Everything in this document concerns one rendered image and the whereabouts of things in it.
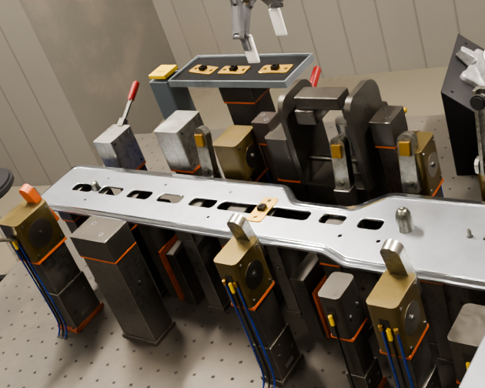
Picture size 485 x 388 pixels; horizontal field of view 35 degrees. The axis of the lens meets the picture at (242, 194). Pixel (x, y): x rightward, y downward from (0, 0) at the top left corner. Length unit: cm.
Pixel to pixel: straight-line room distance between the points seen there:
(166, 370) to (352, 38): 283
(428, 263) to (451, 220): 13
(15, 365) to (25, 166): 253
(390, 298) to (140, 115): 335
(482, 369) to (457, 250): 28
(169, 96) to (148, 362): 71
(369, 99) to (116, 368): 88
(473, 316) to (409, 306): 10
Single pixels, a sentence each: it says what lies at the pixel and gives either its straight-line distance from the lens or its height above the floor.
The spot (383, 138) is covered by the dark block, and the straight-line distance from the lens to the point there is 166.
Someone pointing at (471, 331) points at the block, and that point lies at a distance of 133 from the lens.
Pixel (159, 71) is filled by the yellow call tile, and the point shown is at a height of 116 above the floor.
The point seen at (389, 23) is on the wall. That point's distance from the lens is 426.
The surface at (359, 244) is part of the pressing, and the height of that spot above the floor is 100.
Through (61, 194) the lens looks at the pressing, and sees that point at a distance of 211.
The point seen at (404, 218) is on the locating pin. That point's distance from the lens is 150.
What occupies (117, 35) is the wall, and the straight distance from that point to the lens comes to 443.
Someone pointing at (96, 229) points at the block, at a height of 103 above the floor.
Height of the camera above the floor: 192
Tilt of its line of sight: 31 degrees down
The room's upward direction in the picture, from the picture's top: 21 degrees counter-clockwise
